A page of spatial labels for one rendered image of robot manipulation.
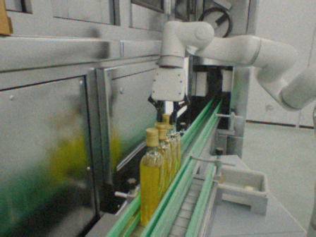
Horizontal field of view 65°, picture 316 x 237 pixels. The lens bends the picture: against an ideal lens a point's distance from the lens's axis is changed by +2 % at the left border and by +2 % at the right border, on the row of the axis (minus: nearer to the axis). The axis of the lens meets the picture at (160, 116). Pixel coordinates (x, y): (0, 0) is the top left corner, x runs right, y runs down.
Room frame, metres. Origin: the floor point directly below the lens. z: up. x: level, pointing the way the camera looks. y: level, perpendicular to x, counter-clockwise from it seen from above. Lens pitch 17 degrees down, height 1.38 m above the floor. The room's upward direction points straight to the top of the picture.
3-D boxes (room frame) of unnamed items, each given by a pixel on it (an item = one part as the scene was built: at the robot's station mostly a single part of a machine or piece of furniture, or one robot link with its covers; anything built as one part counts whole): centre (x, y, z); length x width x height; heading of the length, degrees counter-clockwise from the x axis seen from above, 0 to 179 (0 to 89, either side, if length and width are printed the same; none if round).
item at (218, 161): (0.84, -0.20, 0.95); 0.17 x 0.03 x 0.12; 70
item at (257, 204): (0.92, -0.30, 0.79); 0.27 x 0.17 x 0.08; 70
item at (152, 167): (0.61, 0.02, 0.99); 0.06 x 0.06 x 0.21; 70
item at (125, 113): (1.06, 0.00, 1.15); 0.90 x 0.03 x 0.34; 160
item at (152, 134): (0.61, 0.02, 1.14); 0.04 x 0.04 x 0.04
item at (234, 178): (0.91, -0.33, 0.80); 0.22 x 0.17 x 0.09; 70
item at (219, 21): (1.66, -0.34, 1.49); 0.21 x 0.05 x 0.21; 70
